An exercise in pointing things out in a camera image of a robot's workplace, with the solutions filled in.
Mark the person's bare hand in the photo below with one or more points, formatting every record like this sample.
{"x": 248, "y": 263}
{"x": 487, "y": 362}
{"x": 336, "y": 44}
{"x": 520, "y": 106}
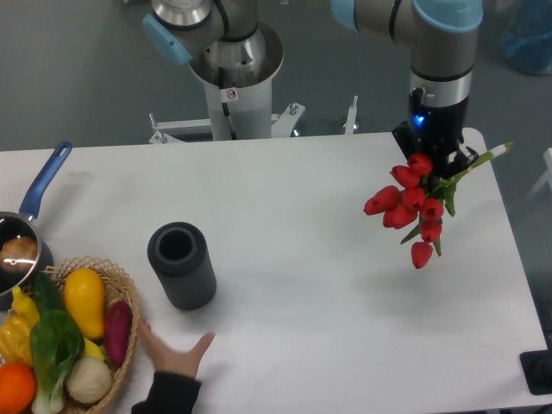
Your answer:
{"x": 169, "y": 360}

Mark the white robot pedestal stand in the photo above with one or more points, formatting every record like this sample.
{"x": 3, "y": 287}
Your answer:
{"x": 238, "y": 84}

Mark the blue translucent container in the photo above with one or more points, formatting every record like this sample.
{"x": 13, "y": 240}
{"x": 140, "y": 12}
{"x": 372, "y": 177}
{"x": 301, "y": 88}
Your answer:
{"x": 526, "y": 42}

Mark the blue handled saucepan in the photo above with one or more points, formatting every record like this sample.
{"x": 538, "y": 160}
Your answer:
{"x": 21, "y": 223}

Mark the red tulip bouquet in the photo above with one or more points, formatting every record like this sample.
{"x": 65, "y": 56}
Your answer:
{"x": 420, "y": 197}

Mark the white garlic bulb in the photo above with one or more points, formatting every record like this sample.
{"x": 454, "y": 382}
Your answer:
{"x": 89, "y": 380}

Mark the green bok choy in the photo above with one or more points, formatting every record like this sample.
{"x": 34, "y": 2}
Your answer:
{"x": 55, "y": 343}

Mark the orange fruit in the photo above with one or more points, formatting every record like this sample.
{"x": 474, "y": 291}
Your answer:
{"x": 18, "y": 387}

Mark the yellow bell pepper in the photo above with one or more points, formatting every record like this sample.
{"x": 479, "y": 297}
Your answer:
{"x": 15, "y": 331}

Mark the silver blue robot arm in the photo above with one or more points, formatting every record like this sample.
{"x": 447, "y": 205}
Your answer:
{"x": 442, "y": 35}

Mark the black device at table edge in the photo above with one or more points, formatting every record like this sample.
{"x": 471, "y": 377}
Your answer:
{"x": 536, "y": 366}

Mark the black sleeved forearm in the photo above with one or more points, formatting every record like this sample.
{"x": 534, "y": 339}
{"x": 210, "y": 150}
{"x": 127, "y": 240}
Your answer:
{"x": 170, "y": 393}

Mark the yellow squash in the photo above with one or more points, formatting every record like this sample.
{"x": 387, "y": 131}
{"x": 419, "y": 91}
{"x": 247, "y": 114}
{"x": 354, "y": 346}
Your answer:
{"x": 84, "y": 297}

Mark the small yellow lemon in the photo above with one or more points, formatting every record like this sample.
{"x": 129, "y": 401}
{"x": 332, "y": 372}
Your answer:
{"x": 91, "y": 349}

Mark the purple eggplant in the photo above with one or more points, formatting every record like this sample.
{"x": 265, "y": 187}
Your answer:
{"x": 117, "y": 331}

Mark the dark grey ribbed vase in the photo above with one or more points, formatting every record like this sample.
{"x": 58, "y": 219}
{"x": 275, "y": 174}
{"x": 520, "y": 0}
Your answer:
{"x": 179, "y": 255}

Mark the woven wicker basket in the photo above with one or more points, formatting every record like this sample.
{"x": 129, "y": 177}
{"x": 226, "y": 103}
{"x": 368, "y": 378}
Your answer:
{"x": 118, "y": 286}

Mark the brown bread roll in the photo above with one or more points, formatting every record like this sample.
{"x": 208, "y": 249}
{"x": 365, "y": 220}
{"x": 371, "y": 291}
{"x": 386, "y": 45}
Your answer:
{"x": 18, "y": 255}

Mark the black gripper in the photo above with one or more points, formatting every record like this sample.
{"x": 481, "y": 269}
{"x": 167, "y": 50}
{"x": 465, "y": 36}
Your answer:
{"x": 437, "y": 132}

